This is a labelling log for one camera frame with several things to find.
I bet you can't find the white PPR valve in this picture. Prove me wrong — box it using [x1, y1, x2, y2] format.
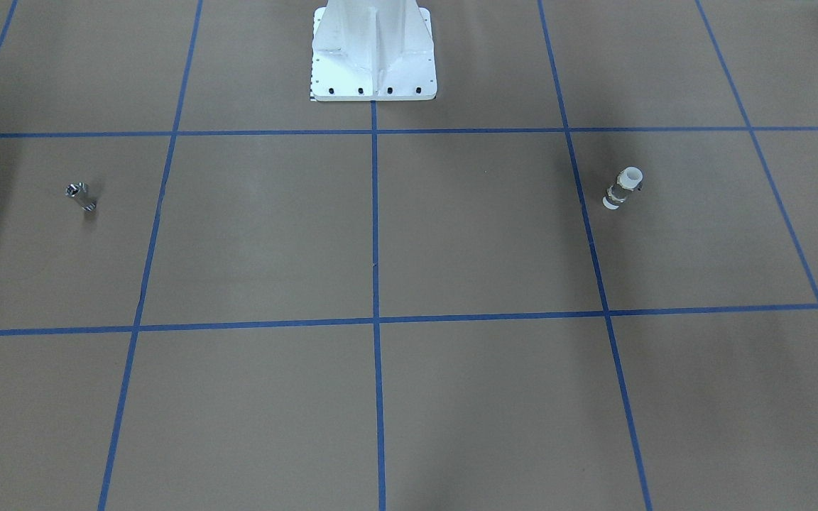
[601, 166, 645, 210]

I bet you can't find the silver metal pipe fitting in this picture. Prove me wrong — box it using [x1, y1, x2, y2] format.
[65, 182, 97, 212]

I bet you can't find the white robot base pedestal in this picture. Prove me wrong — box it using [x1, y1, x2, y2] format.
[310, 1, 438, 101]

